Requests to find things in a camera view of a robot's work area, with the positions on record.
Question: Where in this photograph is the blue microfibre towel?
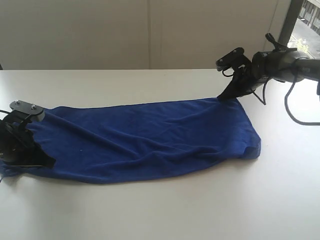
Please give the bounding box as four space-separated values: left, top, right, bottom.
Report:
0 98 262 184

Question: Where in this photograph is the green tree outside window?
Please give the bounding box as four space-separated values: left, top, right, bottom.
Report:
292 38 310 56

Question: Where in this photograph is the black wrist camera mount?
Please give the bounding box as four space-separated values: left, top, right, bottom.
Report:
215 47 252 77
3 100 45 125

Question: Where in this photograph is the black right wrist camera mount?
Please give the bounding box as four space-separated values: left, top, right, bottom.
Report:
215 47 252 77

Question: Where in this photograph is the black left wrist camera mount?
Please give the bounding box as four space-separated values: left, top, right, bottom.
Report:
3 100 45 125

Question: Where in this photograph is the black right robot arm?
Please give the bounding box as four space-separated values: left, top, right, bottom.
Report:
215 47 320 101

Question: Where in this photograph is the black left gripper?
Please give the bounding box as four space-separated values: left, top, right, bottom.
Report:
0 121 56 168

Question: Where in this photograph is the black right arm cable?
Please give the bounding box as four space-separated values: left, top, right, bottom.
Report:
251 32 320 127

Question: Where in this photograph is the dark window frame post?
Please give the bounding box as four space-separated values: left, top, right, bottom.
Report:
278 0 304 46

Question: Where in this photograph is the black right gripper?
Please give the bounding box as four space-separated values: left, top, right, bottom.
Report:
217 50 278 100

